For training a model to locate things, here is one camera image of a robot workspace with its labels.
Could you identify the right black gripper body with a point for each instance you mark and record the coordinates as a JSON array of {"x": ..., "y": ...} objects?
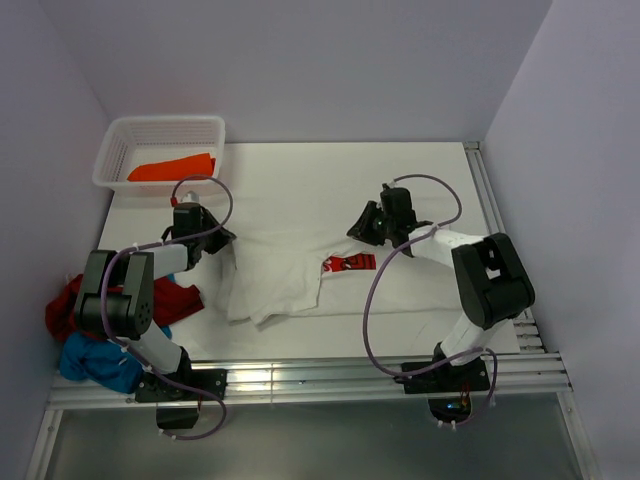
[{"x": 389, "y": 224}]

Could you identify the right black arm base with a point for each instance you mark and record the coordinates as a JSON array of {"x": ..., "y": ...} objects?
[{"x": 450, "y": 389}]

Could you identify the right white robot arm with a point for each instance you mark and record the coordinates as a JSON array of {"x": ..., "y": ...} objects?
[{"x": 492, "y": 283}]

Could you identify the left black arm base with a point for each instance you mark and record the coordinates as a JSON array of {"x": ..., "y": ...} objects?
[{"x": 178, "y": 409}]

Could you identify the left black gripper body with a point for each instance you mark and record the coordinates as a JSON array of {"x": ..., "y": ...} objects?
[{"x": 200, "y": 239}]

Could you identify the dark red t-shirt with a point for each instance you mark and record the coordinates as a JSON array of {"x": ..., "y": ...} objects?
[{"x": 172, "y": 303}]

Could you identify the orange rolled t-shirt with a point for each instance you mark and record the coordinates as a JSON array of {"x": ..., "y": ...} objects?
[{"x": 193, "y": 167}]

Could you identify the front aluminium rail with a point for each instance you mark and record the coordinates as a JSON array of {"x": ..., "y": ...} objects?
[{"x": 317, "y": 381}]

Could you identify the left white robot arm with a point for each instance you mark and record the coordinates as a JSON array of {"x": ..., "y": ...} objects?
[{"x": 115, "y": 301}]

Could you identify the blue t-shirt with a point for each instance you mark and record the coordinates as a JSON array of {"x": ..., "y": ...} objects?
[{"x": 84, "y": 357}]

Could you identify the white plastic basket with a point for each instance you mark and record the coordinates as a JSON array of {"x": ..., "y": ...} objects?
[{"x": 135, "y": 141}]

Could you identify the white printed t-shirt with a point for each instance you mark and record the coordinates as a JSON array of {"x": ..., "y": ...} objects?
[{"x": 309, "y": 274}]

